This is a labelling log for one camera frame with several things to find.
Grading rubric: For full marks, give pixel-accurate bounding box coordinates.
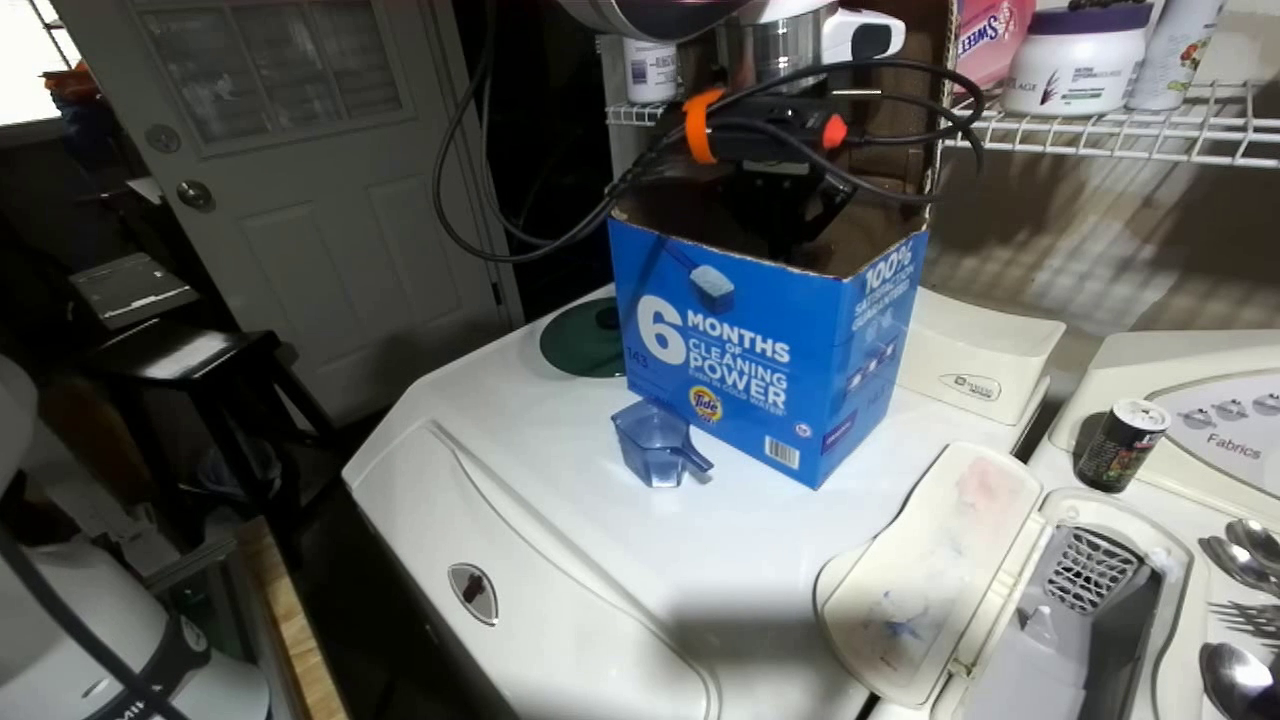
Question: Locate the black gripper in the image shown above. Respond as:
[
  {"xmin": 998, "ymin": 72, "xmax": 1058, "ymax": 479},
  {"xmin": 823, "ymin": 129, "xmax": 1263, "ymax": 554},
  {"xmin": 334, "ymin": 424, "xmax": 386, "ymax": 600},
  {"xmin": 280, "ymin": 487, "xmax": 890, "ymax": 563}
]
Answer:
[{"xmin": 655, "ymin": 114, "xmax": 860, "ymax": 253}]

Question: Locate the dark soda can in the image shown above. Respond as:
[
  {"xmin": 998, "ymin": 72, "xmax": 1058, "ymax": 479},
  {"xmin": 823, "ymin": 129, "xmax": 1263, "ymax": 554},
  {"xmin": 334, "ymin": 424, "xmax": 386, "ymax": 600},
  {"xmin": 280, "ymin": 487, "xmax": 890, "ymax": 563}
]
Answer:
[{"xmin": 1071, "ymin": 396, "xmax": 1177, "ymax": 494}]

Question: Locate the black flat box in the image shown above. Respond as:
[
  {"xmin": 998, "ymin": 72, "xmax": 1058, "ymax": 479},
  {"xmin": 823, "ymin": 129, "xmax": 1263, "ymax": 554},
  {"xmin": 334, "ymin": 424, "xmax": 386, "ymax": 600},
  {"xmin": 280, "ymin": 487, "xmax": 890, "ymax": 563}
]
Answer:
[{"xmin": 69, "ymin": 253, "xmax": 201, "ymax": 336}]

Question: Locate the white dryer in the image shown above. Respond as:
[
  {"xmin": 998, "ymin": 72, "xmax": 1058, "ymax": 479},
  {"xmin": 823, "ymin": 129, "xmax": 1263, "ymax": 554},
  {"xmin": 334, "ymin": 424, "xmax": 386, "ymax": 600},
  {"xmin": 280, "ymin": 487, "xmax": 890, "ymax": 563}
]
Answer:
[{"xmin": 811, "ymin": 322, "xmax": 1280, "ymax": 720}]

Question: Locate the metal fork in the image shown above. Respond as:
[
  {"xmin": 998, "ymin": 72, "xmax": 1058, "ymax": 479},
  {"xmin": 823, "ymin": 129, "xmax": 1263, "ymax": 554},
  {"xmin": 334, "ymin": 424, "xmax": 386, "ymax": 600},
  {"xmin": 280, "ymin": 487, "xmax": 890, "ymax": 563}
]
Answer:
[{"xmin": 1203, "ymin": 596, "xmax": 1280, "ymax": 646}]

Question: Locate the wooden floor plank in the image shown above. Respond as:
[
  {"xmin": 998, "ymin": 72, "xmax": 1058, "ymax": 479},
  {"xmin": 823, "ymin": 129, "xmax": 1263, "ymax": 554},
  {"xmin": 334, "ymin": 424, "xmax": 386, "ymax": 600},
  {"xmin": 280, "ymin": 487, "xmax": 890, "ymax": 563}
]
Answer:
[{"xmin": 237, "ymin": 517, "xmax": 353, "ymax": 720}]

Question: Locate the round door knob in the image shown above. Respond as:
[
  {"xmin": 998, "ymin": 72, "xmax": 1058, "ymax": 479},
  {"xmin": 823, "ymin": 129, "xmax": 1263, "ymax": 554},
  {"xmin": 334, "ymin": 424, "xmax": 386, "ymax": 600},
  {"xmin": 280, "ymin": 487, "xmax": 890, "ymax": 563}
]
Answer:
[{"xmin": 173, "ymin": 175, "xmax": 221, "ymax": 216}]

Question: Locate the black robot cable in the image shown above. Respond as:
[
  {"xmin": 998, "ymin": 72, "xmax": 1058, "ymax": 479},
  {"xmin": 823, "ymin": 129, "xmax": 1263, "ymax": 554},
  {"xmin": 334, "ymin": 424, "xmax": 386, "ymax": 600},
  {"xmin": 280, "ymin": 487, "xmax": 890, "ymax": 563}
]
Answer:
[{"xmin": 431, "ymin": 0, "xmax": 993, "ymax": 271}]

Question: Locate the white tub purple lid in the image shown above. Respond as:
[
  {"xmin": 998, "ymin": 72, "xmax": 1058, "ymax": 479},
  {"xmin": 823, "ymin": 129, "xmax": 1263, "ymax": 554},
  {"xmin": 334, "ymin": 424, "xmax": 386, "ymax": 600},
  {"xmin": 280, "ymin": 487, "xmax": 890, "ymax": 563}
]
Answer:
[{"xmin": 998, "ymin": 0, "xmax": 1155, "ymax": 120}]

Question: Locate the white wire shelf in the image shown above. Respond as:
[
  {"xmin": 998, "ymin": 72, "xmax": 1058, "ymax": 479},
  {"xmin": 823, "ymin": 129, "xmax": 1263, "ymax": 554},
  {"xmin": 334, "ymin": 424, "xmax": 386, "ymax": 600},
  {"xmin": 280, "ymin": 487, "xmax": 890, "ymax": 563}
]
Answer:
[{"xmin": 602, "ymin": 83, "xmax": 1280, "ymax": 175}]

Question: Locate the black stool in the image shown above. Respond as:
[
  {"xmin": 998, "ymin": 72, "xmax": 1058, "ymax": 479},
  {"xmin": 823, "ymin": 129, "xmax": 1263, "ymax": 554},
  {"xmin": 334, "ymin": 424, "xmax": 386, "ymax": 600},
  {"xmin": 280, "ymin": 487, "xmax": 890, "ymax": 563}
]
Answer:
[{"xmin": 94, "ymin": 322, "xmax": 342, "ymax": 534}]

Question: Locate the pink bottle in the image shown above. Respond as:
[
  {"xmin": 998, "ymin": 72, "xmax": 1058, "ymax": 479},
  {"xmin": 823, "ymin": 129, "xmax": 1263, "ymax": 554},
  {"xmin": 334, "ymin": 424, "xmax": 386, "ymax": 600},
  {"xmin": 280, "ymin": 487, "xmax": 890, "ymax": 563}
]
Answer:
[{"xmin": 953, "ymin": 0, "xmax": 1040, "ymax": 94}]

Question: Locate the green round lid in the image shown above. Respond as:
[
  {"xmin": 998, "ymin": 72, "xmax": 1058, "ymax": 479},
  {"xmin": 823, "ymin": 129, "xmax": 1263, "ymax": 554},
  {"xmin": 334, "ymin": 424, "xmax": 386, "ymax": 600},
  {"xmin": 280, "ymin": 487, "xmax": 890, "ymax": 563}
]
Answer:
[{"xmin": 537, "ymin": 293, "xmax": 629, "ymax": 378}]

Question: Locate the large metal spoon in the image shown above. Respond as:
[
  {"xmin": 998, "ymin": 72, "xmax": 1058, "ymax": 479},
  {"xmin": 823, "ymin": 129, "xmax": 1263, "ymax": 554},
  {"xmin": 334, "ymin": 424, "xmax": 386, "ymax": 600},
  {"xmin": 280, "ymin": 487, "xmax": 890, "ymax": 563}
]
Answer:
[{"xmin": 1197, "ymin": 636, "xmax": 1280, "ymax": 720}]

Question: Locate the white washing machine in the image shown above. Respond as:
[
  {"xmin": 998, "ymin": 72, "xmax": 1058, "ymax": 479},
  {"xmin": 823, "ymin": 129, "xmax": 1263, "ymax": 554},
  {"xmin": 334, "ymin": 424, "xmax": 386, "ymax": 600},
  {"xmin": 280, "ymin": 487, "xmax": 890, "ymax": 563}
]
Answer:
[{"xmin": 334, "ymin": 285, "xmax": 1071, "ymax": 720}]

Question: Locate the blue orange detergent box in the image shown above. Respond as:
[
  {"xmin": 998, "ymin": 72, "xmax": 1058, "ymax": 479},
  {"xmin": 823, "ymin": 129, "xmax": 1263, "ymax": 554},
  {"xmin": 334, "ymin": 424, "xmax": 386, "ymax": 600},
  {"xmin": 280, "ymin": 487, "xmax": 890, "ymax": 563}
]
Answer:
[{"xmin": 602, "ymin": 0, "xmax": 953, "ymax": 494}]

